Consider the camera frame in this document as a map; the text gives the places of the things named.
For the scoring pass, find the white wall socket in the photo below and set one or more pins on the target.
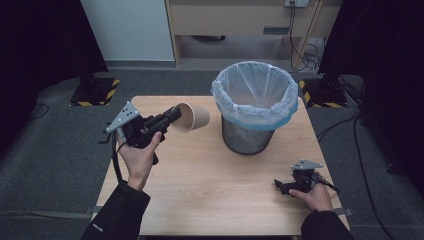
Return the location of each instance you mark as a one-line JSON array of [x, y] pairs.
[[296, 3]]

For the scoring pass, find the white panel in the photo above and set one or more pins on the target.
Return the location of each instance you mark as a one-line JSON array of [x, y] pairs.
[[130, 30]]

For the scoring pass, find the dark curtain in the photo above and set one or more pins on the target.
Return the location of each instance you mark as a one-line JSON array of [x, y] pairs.
[[36, 56], [386, 73]]

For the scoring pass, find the person's right hand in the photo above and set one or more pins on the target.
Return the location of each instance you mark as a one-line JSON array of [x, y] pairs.
[[316, 198]]

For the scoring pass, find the brown paper cup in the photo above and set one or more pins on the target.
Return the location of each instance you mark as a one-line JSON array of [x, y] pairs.
[[200, 118]]

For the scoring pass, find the black mesh trash bin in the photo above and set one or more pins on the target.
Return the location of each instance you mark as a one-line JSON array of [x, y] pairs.
[[245, 138]]

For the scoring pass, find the blue plastic bin liner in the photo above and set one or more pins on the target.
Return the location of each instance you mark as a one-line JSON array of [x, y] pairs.
[[253, 111]]

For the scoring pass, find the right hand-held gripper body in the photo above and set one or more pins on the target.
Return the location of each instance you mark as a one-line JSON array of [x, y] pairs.
[[304, 177]]

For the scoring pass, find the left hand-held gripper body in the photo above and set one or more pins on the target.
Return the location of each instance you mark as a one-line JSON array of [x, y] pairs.
[[140, 131]]

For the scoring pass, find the light wooden cabinet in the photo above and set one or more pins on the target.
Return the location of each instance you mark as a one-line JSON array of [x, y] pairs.
[[233, 20]]

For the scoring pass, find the person's left hand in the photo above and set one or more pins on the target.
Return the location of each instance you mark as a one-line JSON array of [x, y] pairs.
[[138, 163]]

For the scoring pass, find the white power strip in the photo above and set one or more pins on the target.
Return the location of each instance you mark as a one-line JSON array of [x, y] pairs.
[[316, 46]]

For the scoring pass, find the striped black stand base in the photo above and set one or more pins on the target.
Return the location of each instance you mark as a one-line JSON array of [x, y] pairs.
[[322, 96], [95, 92]]

